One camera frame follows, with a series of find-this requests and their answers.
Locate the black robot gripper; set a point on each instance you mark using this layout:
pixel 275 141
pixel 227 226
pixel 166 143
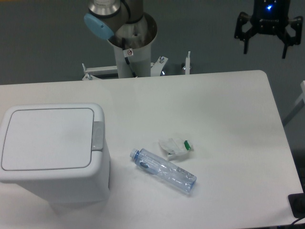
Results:
pixel 270 16

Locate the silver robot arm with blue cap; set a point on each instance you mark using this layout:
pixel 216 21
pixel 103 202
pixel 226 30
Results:
pixel 124 23

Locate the grey trash can push button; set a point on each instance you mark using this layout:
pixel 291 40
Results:
pixel 97 136

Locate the white trash can lid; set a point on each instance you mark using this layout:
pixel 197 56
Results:
pixel 47 139

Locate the white trash can body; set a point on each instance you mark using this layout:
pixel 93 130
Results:
pixel 80 191

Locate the crumpled white plastic wrapper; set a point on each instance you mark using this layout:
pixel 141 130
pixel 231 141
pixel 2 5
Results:
pixel 175 147

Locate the clear plastic water bottle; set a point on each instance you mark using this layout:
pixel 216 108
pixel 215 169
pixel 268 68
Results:
pixel 165 170

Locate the black device at table edge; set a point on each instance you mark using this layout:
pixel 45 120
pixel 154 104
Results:
pixel 297 204

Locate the white frame at right edge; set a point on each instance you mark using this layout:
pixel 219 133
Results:
pixel 297 107

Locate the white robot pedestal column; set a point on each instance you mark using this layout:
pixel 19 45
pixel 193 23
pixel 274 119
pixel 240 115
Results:
pixel 132 42

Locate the white pedestal base frame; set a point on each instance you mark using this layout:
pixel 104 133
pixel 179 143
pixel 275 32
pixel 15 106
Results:
pixel 125 70

